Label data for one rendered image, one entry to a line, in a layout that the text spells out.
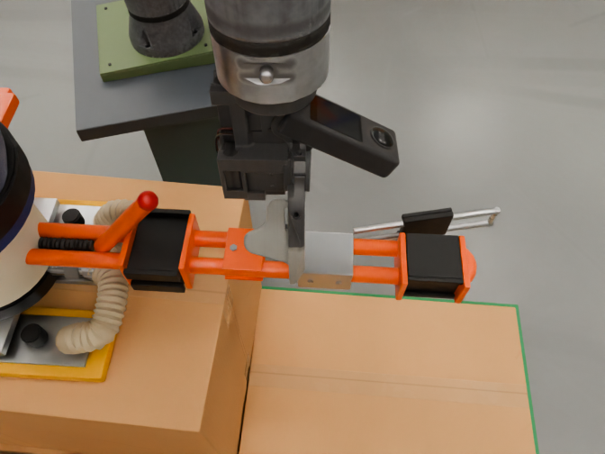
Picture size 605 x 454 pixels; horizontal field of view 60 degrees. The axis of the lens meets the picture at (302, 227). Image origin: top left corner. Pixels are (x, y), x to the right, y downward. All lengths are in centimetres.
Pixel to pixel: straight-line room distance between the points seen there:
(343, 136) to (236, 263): 28
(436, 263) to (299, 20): 39
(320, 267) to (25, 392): 45
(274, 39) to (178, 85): 102
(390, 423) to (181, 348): 54
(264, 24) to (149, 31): 103
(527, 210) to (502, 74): 74
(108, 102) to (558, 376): 156
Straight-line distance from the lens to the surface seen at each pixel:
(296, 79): 40
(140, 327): 82
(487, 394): 123
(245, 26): 37
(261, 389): 117
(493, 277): 198
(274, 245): 51
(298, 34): 38
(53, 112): 255
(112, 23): 157
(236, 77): 40
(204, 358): 78
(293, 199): 47
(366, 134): 48
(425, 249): 68
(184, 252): 67
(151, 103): 135
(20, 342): 85
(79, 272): 79
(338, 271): 66
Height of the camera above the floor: 168
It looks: 59 degrees down
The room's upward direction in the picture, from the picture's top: straight up
